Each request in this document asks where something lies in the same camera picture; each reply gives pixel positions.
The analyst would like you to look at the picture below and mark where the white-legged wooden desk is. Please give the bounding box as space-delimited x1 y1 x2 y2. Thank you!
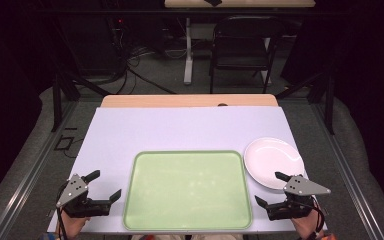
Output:
163 0 316 86

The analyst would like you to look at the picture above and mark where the bundle of black floor cables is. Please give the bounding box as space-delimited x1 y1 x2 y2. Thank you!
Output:
111 19 177 96

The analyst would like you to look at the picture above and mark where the black folding chair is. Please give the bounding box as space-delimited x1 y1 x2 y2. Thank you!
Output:
208 15 286 95

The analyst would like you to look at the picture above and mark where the black curtain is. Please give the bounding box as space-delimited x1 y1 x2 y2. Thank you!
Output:
0 0 59 211
281 0 384 213

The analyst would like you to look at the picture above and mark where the black metal stand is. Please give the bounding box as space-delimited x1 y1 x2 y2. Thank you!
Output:
50 70 112 133
275 70 336 136

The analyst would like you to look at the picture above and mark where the white plate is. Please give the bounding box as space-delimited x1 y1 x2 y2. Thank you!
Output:
243 136 306 191

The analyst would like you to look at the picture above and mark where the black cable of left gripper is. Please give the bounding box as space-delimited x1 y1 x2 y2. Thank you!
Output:
56 186 69 240

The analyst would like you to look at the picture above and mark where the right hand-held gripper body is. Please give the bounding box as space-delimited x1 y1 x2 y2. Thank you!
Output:
265 174 332 222

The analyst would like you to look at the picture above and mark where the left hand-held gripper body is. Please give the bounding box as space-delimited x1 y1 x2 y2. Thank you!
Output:
55 173 112 220

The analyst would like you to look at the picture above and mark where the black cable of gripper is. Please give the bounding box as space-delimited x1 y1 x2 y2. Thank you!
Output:
56 186 69 240
309 195 327 235

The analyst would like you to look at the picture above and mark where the person's left hand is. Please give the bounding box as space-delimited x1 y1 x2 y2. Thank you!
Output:
56 212 91 240

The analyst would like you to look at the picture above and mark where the wooden table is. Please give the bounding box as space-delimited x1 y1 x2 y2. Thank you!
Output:
100 93 280 109

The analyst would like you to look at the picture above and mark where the person's right hand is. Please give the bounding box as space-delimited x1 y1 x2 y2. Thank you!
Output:
291 212 325 240

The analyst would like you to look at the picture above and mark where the green tray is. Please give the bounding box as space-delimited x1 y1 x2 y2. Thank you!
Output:
122 150 254 232

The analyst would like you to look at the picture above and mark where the black floor socket frame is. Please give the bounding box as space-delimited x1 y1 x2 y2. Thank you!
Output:
53 135 75 152

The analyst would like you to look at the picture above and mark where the aluminium floor rail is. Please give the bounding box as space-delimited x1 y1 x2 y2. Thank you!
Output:
0 100 78 240
312 102 384 240

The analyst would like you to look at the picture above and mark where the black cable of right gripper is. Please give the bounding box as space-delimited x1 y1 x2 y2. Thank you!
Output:
309 195 327 235

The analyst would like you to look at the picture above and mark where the dark equipment cabinet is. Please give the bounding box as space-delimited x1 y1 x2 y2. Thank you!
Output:
55 13 125 76

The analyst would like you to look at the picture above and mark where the pale lilac table mat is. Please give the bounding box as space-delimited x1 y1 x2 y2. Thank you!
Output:
47 106 328 234

